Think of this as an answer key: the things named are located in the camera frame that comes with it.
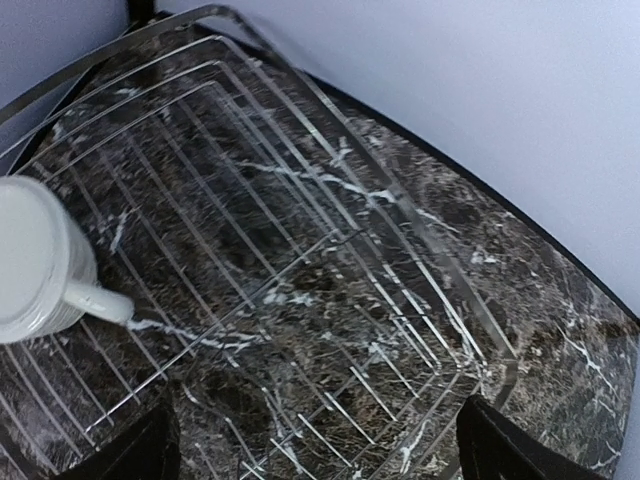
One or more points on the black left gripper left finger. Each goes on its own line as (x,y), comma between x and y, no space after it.
(148,449)

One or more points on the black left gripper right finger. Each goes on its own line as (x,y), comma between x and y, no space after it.
(492,447)

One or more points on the cream ribbed mug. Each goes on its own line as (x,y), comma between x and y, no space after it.
(48,266)

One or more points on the chrome wire dish rack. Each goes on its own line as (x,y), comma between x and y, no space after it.
(294,312)

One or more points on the black left frame post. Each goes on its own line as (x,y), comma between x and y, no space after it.
(141,10)

